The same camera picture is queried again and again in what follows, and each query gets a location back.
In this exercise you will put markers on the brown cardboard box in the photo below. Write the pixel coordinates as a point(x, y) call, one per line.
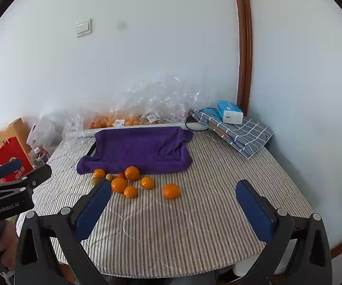
point(18, 127)

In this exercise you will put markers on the black tray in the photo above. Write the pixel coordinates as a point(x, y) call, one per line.
point(92, 150)

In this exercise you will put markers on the clear bag of oranges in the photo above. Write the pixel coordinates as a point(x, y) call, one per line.
point(108, 121)

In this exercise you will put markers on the red label bottle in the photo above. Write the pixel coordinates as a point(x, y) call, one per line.
point(45, 153)

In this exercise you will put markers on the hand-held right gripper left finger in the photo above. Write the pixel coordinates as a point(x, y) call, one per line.
point(93, 210)

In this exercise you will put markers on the white cap bottle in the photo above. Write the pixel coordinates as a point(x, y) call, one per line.
point(37, 156)

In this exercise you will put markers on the person's left hand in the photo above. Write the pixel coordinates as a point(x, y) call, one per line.
point(7, 243)

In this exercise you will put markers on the folded grey plaid cloth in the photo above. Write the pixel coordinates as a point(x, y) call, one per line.
point(242, 136)

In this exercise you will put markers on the orange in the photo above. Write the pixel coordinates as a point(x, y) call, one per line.
point(119, 185)
point(171, 191)
point(99, 173)
point(132, 173)
point(147, 183)
point(130, 192)

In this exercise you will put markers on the white plastic bag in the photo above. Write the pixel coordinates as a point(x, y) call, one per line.
point(44, 130)

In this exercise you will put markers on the blue and white tissue box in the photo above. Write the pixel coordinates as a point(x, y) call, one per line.
point(230, 111)

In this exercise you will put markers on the purple towel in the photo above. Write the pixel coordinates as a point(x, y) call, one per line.
point(141, 151)

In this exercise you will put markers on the red paper bag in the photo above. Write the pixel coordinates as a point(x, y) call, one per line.
point(13, 151)

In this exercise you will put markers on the brown wooden door frame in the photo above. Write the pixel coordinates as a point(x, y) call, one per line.
point(245, 50)

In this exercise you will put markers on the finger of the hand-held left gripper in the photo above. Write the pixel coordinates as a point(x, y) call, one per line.
point(40, 175)
point(7, 167)

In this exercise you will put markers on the white light switch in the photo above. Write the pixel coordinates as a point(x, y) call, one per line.
point(84, 28)

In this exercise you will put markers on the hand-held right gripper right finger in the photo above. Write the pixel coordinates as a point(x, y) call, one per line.
point(254, 210)

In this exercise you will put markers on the striped bed sheet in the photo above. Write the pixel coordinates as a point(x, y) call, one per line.
point(173, 228)

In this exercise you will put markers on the small red fruit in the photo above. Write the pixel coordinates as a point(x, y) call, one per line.
point(121, 175)

